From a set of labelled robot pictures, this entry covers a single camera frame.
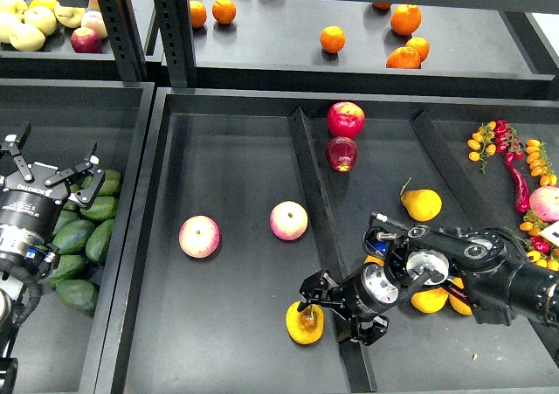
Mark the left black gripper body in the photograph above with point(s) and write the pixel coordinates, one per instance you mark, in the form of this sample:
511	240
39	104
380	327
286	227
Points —
32	209

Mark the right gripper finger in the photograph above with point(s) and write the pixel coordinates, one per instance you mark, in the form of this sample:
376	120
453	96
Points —
353	329
320	289

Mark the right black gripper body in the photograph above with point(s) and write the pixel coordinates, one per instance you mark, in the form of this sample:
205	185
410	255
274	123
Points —
367	292

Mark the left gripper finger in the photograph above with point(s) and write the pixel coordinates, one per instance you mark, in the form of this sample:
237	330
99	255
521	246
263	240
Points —
79	184
12	145

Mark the yellow pear with stem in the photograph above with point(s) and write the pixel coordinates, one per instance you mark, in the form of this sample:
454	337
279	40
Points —
307	326

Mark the dark green avocado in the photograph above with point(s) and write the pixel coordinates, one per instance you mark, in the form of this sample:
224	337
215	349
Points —
79	295

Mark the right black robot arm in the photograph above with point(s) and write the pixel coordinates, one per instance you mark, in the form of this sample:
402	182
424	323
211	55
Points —
486	269

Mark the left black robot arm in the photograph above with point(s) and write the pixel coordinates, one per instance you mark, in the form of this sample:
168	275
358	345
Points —
23	266

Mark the yellow pear left of pile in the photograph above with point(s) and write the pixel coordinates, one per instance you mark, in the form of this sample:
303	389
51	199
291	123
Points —
373	260

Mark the green avocado in bin lower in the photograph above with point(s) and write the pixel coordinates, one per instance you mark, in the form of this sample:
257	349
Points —
98	243

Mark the yellow pear bottom of pile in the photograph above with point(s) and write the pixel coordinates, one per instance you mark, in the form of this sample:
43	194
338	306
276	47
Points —
429	302

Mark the yellow pear upper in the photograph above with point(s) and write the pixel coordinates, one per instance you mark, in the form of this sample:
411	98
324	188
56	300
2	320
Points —
422	205

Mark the black tray divider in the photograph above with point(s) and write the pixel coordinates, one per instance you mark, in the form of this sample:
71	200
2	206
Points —
355	357

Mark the pink apple centre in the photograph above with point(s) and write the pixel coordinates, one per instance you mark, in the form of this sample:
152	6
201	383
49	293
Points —
288	220

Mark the pink apple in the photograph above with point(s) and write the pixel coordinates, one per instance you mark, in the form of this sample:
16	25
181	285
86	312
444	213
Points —
288	220
199	236

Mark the pale yellow apple front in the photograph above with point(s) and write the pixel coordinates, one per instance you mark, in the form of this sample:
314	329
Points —
26	38

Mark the pale yellow apple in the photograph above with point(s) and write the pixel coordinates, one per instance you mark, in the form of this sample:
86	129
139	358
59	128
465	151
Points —
26	38
42	18

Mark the pink apple left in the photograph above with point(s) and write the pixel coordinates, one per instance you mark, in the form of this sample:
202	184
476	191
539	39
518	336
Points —
199	236

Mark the black centre tray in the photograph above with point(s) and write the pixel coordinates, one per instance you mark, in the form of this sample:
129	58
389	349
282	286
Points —
217	325

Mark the black tray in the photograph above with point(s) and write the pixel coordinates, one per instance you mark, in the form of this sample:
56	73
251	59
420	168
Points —
58	349
217	325

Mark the red apple on shelf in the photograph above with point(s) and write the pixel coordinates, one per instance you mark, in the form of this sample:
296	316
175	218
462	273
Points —
86	40

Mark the pale yellow apple middle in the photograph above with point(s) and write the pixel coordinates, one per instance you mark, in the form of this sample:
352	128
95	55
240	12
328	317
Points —
42	18

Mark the dark red apple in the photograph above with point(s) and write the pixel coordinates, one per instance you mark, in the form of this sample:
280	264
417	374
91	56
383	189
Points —
341	154

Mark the black left tray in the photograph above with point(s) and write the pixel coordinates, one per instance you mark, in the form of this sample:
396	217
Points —
58	349

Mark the pale peach apple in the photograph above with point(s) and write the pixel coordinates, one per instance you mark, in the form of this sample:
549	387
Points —
94	20

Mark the bright red apple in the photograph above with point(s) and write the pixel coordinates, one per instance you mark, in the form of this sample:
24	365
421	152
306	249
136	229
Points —
345	119

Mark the long red chili pepper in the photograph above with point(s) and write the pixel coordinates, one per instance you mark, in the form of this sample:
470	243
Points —
521	191

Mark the pink apple right edge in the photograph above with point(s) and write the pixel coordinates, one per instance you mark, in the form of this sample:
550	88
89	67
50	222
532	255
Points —
544	203

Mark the orange cherry tomato vine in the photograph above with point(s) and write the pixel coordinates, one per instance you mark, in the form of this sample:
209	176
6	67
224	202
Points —
539	163

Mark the orange on shelf far left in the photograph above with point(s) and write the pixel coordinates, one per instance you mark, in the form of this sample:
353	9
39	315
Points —
198	14

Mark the orange on shelf front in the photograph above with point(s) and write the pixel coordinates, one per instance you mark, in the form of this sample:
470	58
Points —
404	57

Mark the orange on shelf right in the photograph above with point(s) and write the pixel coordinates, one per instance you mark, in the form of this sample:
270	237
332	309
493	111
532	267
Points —
421	45

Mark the orange on shelf centre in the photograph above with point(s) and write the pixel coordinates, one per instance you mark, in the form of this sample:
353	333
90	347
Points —
332	39

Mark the large orange on shelf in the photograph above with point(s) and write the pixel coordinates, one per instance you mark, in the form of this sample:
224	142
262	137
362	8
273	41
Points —
405	19

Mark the black shelf upright post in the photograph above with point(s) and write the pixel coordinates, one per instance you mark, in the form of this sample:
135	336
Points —
124	39

